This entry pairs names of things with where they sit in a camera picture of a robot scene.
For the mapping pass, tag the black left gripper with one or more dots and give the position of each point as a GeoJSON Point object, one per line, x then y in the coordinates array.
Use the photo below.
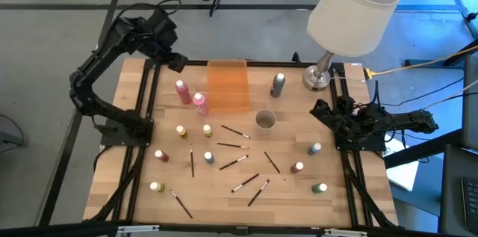
{"type": "Point", "coordinates": [162, 35]}

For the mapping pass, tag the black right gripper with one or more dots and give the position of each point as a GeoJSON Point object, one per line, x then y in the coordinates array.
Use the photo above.
{"type": "Point", "coordinates": [341, 117]}

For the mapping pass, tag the coral large paint bottle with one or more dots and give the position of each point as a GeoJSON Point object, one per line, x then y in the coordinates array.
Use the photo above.
{"type": "Point", "coordinates": [183, 93]}

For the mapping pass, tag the dark grey large paint bottle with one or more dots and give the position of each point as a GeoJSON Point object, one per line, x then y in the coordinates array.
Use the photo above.
{"type": "Point", "coordinates": [277, 86]}

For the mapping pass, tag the pink large paint bottle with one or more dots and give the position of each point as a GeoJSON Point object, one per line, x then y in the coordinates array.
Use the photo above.
{"type": "Point", "coordinates": [201, 104]}

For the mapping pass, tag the orange translucent plastic bin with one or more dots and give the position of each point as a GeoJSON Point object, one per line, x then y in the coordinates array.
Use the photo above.
{"type": "Point", "coordinates": [228, 87]}

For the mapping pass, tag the orange-yellow small paint bottle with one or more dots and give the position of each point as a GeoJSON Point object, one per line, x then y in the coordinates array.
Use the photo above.
{"type": "Point", "coordinates": [182, 131]}

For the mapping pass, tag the lemon yellow small paint bottle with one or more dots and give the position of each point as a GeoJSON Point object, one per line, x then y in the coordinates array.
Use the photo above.
{"type": "Point", "coordinates": [207, 130]}

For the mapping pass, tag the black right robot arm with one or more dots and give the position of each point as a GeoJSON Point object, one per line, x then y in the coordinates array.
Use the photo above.
{"type": "Point", "coordinates": [411, 121]}

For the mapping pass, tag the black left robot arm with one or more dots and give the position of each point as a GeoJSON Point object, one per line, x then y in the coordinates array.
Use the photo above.
{"type": "Point", "coordinates": [89, 65]}

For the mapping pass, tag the blue small paint bottle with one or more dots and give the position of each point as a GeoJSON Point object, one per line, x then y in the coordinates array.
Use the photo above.
{"type": "Point", "coordinates": [209, 157]}
{"type": "Point", "coordinates": [314, 149]}

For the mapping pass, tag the magenta small paint bottle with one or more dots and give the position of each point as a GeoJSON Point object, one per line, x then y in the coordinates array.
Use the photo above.
{"type": "Point", "coordinates": [297, 167]}

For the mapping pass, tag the green small paint bottle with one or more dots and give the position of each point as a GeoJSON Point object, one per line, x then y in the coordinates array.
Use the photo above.
{"type": "Point", "coordinates": [319, 188]}

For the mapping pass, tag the red small paint bottle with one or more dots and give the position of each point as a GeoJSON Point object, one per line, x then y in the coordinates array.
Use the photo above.
{"type": "Point", "coordinates": [161, 156]}

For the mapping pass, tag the pale yellow small paint bottle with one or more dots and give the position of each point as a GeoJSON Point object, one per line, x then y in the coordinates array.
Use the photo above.
{"type": "Point", "coordinates": [157, 187]}

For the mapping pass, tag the black table edge clamp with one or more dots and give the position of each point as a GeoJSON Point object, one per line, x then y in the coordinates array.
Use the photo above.
{"type": "Point", "coordinates": [295, 57]}

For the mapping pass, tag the white paper cup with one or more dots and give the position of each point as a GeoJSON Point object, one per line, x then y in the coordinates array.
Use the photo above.
{"type": "Point", "coordinates": [266, 120]}

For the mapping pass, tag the white flat box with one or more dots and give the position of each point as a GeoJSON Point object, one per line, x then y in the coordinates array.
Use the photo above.
{"type": "Point", "coordinates": [403, 173]}

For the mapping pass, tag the black diagonal beam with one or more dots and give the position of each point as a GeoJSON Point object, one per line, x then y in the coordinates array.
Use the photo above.
{"type": "Point", "coordinates": [422, 149]}

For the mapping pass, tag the silver table lamp white shade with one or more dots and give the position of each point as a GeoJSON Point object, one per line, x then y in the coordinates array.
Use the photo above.
{"type": "Point", "coordinates": [351, 16]}

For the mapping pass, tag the dark grey side panel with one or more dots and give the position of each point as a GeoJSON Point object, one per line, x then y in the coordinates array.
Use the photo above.
{"type": "Point", "coordinates": [471, 117]}

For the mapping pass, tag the black side desk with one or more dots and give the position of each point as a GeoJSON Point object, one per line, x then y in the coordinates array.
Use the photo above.
{"type": "Point", "coordinates": [452, 192]}

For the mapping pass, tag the black keyboard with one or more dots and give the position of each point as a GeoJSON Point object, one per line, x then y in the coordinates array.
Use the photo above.
{"type": "Point", "coordinates": [471, 203]}

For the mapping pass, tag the grey floor object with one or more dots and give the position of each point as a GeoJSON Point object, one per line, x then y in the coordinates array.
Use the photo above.
{"type": "Point", "coordinates": [7, 138]}

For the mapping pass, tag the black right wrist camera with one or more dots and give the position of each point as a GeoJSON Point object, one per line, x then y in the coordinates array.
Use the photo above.
{"type": "Point", "coordinates": [319, 108]}

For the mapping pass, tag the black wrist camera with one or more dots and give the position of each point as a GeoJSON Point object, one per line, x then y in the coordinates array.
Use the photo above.
{"type": "Point", "coordinates": [319, 108]}
{"type": "Point", "coordinates": [177, 63]}

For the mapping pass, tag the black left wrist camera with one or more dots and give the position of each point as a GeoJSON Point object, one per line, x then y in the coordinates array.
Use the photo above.
{"type": "Point", "coordinates": [177, 63]}

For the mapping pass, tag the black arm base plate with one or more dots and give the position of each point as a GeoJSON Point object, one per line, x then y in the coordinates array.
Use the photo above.
{"type": "Point", "coordinates": [375, 146]}
{"type": "Point", "coordinates": [110, 138]}

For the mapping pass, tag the black aluminium table frame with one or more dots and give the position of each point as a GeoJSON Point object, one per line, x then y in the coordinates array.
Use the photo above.
{"type": "Point", "coordinates": [269, 63]}

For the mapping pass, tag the silver frame bracket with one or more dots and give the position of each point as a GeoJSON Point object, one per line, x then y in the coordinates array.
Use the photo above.
{"type": "Point", "coordinates": [138, 229]}
{"type": "Point", "coordinates": [345, 233]}

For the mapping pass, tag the black table-level camera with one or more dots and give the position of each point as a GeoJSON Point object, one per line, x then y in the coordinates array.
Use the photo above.
{"type": "Point", "coordinates": [241, 230]}

